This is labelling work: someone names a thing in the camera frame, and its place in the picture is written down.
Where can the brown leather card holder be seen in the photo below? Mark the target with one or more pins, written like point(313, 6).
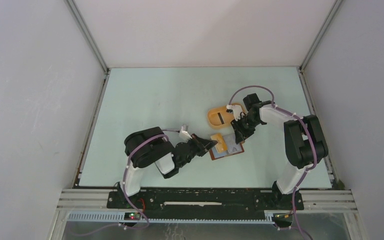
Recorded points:
point(232, 148)

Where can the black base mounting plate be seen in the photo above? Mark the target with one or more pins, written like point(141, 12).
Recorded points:
point(248, 202)

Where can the aluminium frame rail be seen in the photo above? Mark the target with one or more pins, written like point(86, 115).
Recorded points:
point(314, 201)

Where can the white cable duct strip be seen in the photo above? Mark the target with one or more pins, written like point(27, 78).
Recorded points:
point(125, 217)

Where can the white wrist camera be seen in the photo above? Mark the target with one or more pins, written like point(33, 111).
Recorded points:
point(236, 110)
point(184, 134)

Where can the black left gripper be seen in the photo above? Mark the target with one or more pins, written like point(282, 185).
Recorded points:
point(203, 145)

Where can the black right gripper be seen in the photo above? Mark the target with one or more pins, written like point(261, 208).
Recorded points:
point(240, 134)

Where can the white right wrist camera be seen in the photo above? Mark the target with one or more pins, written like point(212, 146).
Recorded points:
point(236, 110)

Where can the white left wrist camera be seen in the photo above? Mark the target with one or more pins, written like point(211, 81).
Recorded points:
point(184, 134)

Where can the orange plastic tray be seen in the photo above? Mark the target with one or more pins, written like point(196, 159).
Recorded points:
point(213, 120)

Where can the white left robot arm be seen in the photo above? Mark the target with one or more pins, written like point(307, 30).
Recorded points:
point(168, 149)

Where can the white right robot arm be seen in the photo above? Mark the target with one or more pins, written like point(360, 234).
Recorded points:
point(304, 140)

